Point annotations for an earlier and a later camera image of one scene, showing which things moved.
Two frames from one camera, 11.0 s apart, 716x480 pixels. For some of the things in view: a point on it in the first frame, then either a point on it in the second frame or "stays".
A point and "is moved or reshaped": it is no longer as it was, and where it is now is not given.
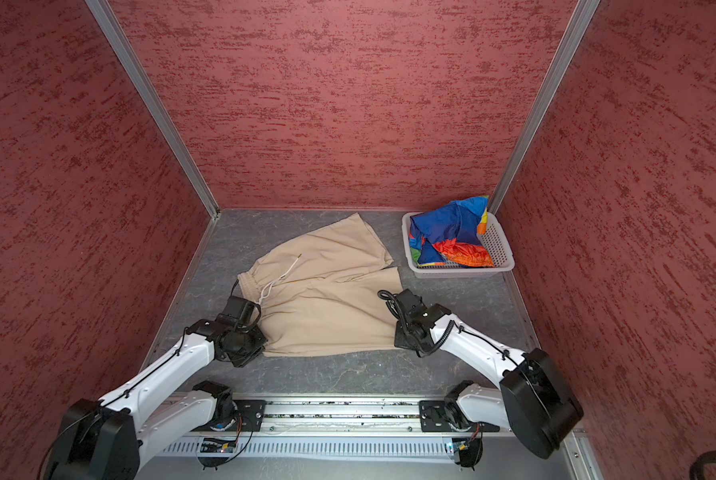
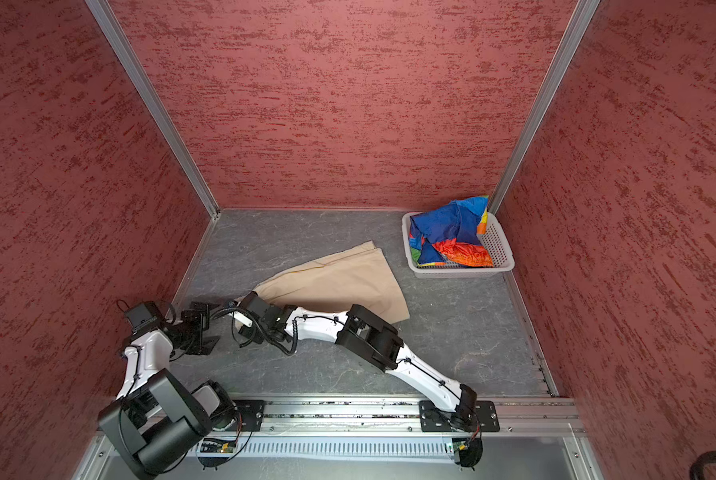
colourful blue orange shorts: (450, 234) stays
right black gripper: (400, 340) -> (256, 335)
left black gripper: (237, 359) -> (202, 319)
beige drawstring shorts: (330, 294) is moved or reshaped
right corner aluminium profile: (582, 16) stays
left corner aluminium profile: (109, 22) stays
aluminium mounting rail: (342, 417) stays
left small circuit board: (211, 445) stays
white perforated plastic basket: (494, 238) stays
